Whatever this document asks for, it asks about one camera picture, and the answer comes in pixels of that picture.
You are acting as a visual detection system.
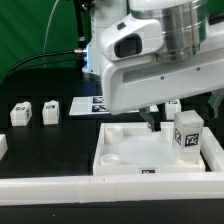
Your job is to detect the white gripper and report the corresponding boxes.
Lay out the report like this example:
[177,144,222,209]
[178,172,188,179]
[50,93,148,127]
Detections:
[100,13,224,132]

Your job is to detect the white marker sheet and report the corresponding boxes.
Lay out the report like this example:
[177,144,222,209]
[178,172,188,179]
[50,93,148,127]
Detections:
[68,96,160,117]

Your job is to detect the grey thin cable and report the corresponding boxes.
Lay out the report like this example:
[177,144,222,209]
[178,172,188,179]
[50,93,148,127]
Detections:
[43,0,61,69]

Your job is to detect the black thick cable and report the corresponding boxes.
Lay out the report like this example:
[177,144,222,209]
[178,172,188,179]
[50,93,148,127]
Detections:
[7,49,84,77]

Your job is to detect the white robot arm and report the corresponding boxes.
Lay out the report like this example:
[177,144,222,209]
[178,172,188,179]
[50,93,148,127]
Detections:
[81,0,224,115]

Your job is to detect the white square table top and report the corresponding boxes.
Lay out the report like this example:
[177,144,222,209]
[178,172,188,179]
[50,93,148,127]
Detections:
[92,122,205,176]

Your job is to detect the white front fence wall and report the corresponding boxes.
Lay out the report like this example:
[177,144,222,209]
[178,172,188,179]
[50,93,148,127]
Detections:
[0,172,224,206]

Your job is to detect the white block left edge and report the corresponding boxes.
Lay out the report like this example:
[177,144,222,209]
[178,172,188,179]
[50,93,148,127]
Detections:
[0,134,8,160]

